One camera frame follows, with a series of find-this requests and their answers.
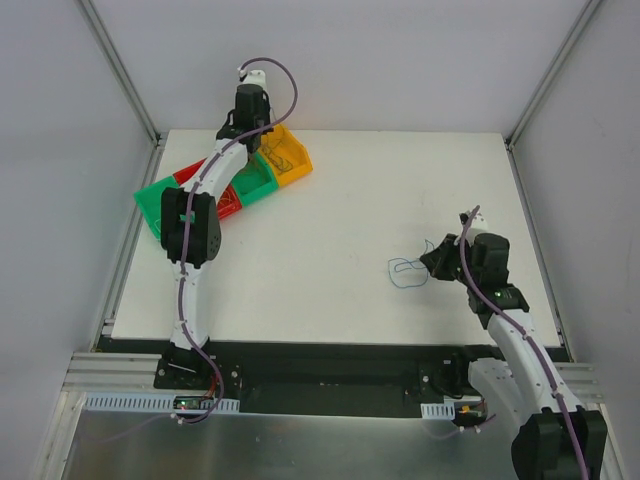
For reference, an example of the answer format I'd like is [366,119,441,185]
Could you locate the blue thin wire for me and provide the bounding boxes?
[386,238,437,291]
[262,134,296,174]

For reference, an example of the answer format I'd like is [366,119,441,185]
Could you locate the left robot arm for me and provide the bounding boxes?
[159,83,271,389]

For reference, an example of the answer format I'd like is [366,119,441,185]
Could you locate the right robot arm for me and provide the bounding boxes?
[420,233,608,479]

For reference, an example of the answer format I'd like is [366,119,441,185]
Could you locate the orange plastic bin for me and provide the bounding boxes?
[258,124,313,188]

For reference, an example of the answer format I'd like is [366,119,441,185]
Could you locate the green plastic bin upper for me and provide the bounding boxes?
[231,153,278,207]

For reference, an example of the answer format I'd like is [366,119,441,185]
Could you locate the green plastic bin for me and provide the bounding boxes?
[231,153,278,207]
[133,176,178,240]

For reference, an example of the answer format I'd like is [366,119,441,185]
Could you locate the red plastic bin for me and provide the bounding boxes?
[172,159,242,220]

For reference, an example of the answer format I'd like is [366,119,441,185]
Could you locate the green plastic bin lower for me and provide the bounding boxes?
[133,176,178,240]

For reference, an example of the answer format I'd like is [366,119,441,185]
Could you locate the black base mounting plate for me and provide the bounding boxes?
[153,341,502,418]

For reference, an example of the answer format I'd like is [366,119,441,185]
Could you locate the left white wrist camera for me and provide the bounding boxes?
[239,69,267,90]

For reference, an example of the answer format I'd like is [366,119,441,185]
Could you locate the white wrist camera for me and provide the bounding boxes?
[239,69,267,90]
[459,210,489,236]

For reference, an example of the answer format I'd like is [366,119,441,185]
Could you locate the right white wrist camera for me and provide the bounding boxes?
[459,210,489,236]

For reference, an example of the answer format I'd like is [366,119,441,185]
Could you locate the left aluminium frame post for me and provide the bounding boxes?
[77,0,169,151]

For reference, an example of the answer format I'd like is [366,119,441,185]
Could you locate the aluminium frame post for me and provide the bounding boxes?
[504,0,604,151]
[77,0,169,151]

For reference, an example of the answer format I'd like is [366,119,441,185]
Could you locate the right white cable duct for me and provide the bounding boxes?
[420,402,456,421]

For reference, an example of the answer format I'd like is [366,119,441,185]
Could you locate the white cable duct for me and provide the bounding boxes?
[84,392,240,416]
[420,402,456,421]

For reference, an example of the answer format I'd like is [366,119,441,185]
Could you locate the right aluminium frame post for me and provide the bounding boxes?
[504,0,604,151]

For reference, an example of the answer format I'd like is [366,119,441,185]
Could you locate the left white cable duct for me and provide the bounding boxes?
[84,392,240,416]

